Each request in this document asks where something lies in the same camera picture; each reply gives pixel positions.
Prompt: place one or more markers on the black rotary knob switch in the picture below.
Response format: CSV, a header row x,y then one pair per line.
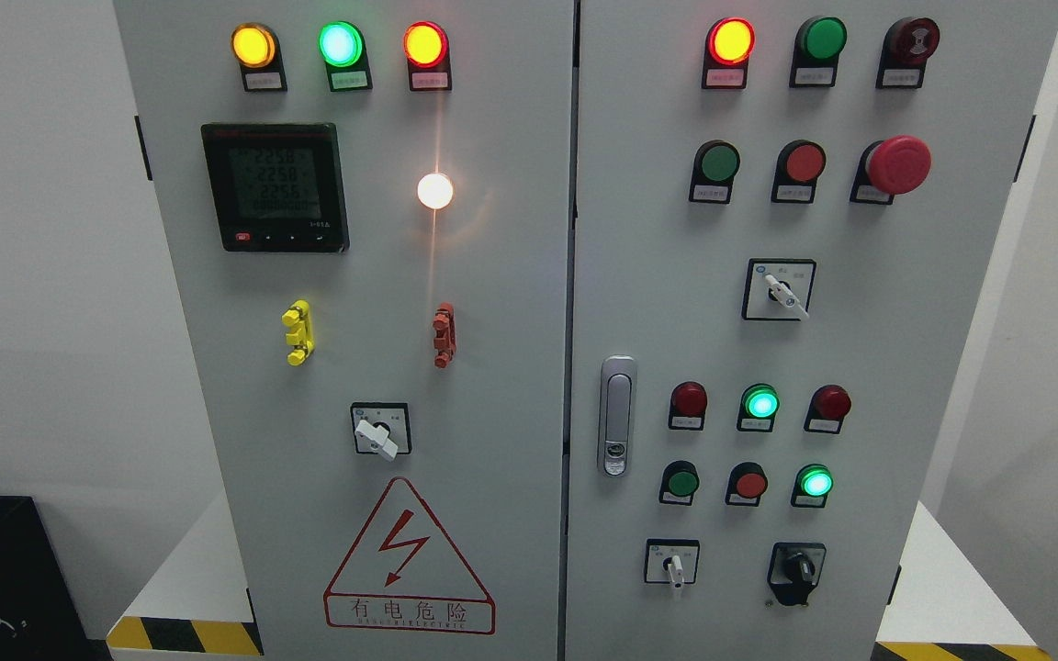
x,y
794,571

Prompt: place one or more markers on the grey electrical control cabinet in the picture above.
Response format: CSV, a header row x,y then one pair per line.
x,y
580,230

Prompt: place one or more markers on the white glowing indicator light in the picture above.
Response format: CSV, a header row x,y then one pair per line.
x,y
435,190

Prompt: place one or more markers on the dark red indicator light left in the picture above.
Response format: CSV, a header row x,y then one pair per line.
x,y
689,400

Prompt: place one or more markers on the dark red indicator light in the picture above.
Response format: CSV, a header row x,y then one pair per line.
x,y
689,400
831,402

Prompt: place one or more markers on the green push button lower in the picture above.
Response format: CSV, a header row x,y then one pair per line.
x,y
679,482

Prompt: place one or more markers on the green push button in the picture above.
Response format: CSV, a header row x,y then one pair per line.
x,y
679,482
717,161

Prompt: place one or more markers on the green lit indicator light middle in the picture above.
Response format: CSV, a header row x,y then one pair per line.
x,y
759,402

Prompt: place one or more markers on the green lit indicator light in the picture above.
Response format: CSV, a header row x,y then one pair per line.
x,y
759,402
813,481
341,44

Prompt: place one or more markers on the green push button upper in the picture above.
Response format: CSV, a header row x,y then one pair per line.
x,y
717,161

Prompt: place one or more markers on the red push button lower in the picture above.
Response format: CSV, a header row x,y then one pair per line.
x,y
747,483

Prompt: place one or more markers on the red push button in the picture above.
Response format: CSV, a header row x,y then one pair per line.
x,y
802,161
747,483

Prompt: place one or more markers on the red high voltage warning sticker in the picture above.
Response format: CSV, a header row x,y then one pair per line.
x,y
405,572

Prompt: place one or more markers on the black digital power meter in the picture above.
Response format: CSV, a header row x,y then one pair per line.
x,y
277,187

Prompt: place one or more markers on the red lit indicator light left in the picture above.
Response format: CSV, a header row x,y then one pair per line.
x,y
425,44

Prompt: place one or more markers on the red lit indicator light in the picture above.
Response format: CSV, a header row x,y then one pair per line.
x,y
425,44
731,41

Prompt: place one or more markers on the dark red indicator light right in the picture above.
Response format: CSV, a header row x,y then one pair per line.
x,y
831,402

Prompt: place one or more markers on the green lit indicator light lower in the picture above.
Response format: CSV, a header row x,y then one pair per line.
x,y
813,481

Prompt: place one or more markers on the red push button upper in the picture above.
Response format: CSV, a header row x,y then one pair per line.
x,y
802,161

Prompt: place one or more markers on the green lit indicator light top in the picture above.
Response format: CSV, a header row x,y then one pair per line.
x,y
341,44

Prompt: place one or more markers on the red lit indicator light right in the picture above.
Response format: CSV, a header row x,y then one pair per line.
x,y
731,41

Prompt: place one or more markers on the yellow indicator light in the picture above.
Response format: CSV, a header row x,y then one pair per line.
x,y
254,46

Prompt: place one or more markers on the red emergency stop mushroom button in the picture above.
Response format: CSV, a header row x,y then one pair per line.
x,y
898,165

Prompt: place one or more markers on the green unlit indicator light top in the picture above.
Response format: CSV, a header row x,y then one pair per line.
x,y
822,38

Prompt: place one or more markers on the dark red buzzer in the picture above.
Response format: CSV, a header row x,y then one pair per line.
x,y
911,41

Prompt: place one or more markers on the black box on floor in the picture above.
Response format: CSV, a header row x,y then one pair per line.
x,y
38,620

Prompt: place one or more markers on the red terminal handle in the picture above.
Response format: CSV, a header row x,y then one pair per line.
x,y
444,335

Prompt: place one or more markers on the silver door latch handle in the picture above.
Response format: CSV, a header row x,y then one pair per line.
x,y
617,389

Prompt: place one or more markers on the white selector switch left door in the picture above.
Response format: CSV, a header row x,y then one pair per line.
x,y
381,429

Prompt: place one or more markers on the yellow terminal handle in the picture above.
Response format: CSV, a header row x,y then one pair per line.
x,y
297,320

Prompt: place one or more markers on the white selector switch upper right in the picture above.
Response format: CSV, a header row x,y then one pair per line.
x,y
778,289

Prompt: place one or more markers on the white selector switch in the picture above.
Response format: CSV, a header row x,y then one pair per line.
x,y
778,289
671,562

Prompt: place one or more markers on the white selector switch lower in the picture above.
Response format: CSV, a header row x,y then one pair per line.
x,y
671,562

